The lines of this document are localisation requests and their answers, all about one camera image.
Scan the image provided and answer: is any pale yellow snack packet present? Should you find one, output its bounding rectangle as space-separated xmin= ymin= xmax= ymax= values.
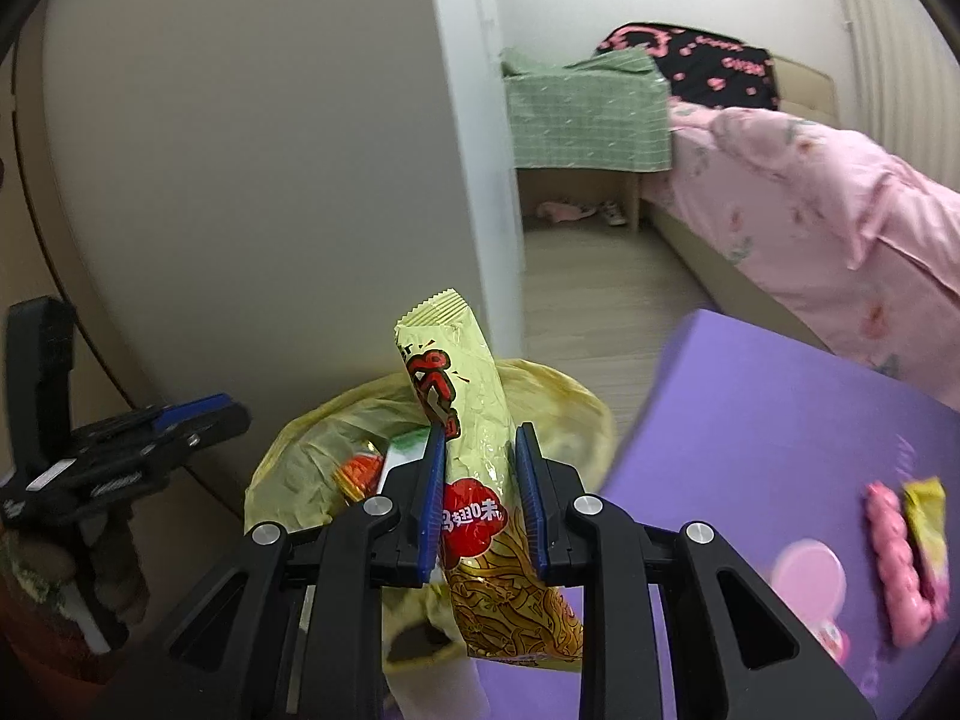
xmin=394 ymin=289 xmax=587 ymax=674

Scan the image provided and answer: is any beige headboard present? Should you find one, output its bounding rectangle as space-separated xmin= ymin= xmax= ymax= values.
xmin=772 ymin=56 xmax=838 ymax=125

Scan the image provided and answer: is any pink slipper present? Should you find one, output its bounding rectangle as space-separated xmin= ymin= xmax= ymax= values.
xmin=534 ymin=199 xmax=598 ymax=223

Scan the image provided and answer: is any small pink packet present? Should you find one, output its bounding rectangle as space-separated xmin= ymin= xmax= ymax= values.
xmin=864 ymin=481 xmax=935 ymax=648

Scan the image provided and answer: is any beige bed frame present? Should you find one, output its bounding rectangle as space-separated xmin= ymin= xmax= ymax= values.
xmin=649 ymin=202 xmax=835 ymax=350

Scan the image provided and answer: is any pink cup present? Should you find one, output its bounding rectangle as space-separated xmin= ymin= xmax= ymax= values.
xmin=772 ymin=540 xmax=854 ymax=665

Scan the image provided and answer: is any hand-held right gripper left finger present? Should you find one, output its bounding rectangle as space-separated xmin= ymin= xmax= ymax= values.
xmin=94 ymin=424 xmax=448 ymax=720

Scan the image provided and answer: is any black pink-print pillow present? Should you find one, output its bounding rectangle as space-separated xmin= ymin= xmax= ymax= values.
xmin=592 ymin=22 xmax=782 ymax=113

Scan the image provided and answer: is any orange snack bag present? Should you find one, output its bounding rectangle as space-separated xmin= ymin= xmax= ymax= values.
xmin=334 ymin=441 xmax=388 ymax=508

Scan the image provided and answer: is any pink floral duvet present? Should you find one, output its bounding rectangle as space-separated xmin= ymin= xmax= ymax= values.
xmin=645 ymin=101 xmax=960 ymax=411

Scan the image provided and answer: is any purple table cover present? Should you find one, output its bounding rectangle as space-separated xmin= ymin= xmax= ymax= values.
xmin=480 ymin=307 xmax=960 ymax=720

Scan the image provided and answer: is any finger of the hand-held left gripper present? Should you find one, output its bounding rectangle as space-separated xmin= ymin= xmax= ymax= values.
xmin=75 ymin=408 xmax=252 ymax=467
xmin=112 ymin=392 xmax=233 ymax=433

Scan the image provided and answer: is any person's left hand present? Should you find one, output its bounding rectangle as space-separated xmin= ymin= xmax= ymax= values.
xmin=75 ymin=514 xmax=152 ymax=627

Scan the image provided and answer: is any yellow plastic trash bag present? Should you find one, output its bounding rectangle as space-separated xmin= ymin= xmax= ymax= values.
xmin=244 ymin=358 xmax=620 ymax=720

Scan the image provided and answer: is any green checked cloth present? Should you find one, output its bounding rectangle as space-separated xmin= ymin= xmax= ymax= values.
xmin=499 ymin=45 xmax=674 ymax=174

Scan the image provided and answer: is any white green packet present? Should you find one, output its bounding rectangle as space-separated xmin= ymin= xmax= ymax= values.
xmin=381 ymin=429 xmax=430 ymax=482

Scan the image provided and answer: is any striped curtain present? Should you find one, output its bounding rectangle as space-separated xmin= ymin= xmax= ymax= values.
xmin=832 ymin=0 xmax=960 ymax=193

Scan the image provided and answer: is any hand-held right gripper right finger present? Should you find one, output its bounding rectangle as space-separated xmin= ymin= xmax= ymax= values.
xmin=514 ymin=422 xmax=877 ymax=720

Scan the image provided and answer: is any small yellow green packet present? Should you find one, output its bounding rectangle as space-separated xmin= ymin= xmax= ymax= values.
xmin=900 ymin=476 xmax=950 ymax=616

